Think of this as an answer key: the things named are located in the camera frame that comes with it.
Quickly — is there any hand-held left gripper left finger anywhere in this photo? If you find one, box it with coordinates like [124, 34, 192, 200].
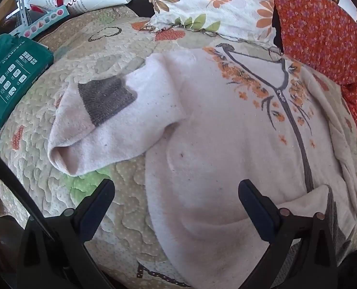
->
[16, 179, 116, 289]

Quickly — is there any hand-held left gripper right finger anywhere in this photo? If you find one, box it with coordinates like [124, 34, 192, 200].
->
[238, 180, 338, 289]

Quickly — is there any pink fleece zip jacket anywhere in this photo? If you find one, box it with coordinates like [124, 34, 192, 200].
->
[48, 45, 357, 289]

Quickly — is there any quilted heart-pattern bedspread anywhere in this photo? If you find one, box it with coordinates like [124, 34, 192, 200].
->
[0, 5, 357, 289]

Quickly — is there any red floral blanket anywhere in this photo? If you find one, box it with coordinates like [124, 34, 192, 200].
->
[272, 0, 357, 160]

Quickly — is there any box with coloured shapes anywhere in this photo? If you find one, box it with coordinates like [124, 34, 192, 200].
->
[8, 4, 70, 39]

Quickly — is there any white floral pillow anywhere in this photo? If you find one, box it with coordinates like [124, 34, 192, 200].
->
[142, 0, 283, 50]

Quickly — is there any slotted metal shelf rail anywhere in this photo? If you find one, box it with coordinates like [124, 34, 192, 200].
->
[14, 0, 32, 31]

